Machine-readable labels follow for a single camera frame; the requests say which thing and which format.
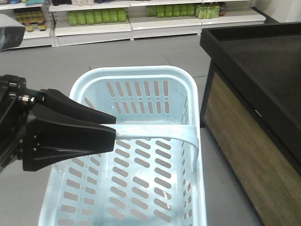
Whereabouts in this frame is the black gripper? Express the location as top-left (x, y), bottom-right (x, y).
top-left (0, 74), bottom-right (116, 171)

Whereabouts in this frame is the light blue plastic basket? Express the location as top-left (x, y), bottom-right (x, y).
top-left (38, 66), bottom-right (207, 226)

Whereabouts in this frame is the white supermarket shelf unit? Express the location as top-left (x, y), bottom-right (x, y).
top-left (0, 0), bottom-right (266, 48)

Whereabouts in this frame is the black wooden fruit display stand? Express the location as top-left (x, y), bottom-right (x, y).
top-left (200, 22), bottom-right (301, 226)

